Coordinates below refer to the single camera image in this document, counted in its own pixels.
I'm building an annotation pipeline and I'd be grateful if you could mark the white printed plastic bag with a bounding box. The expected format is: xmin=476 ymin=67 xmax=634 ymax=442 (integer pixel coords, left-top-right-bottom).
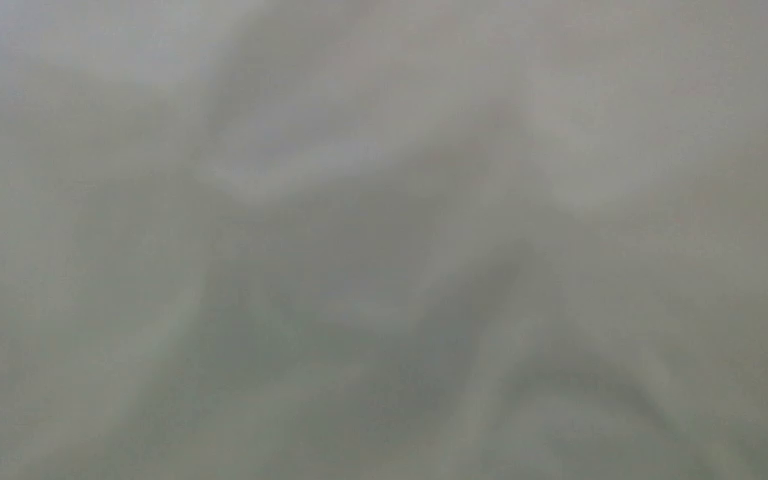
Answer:
xmin=0 ymin=1 xmax=768 ymax=479

